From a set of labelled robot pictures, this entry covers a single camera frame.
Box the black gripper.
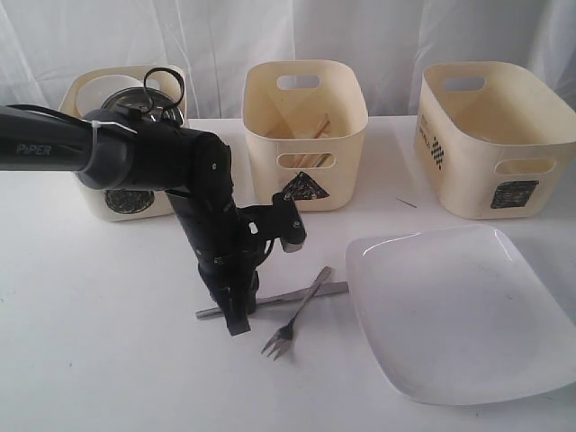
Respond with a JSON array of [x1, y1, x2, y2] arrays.
[[195, 243, 261, 337]]

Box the steel fork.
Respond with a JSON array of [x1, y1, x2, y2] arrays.
[[260, 266, 334, 361]]

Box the steel table knife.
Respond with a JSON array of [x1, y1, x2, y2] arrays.
[[194, 281, 350, 320]]

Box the wooden chopstick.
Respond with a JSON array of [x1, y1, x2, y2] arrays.
[[311, 113, 330, 139], [289, 153, 330, 168]]

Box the white square plate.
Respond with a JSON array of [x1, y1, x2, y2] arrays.
[[346, 225, 575, 406]]

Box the stainless steel bowl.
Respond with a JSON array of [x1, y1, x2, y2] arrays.
[[102, 87, 185, 126]]

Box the small white bowl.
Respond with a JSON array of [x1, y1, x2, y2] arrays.
[[75, 75, 143, 117]]

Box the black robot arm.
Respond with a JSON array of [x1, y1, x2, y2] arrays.
[[1, 105, 257, 336]]

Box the cream bin with circle mark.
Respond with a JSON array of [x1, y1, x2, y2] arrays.
[[59, 65, 187, 221]]

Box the small thin needle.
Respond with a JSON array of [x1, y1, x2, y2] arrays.
[[396, 197, 418, 209]]

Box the cream bin with triangle mark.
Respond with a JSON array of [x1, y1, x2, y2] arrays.
[[242, 59, 368, 212]]

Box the cream bin with square mark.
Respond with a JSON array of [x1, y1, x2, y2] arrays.
[[414, 61, 575, 220]]

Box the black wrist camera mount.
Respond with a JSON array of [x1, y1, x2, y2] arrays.
[[238, 192, 307, 253]]

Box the black looped cable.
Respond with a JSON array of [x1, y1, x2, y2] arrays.
[[142, 67, 186, 119]]

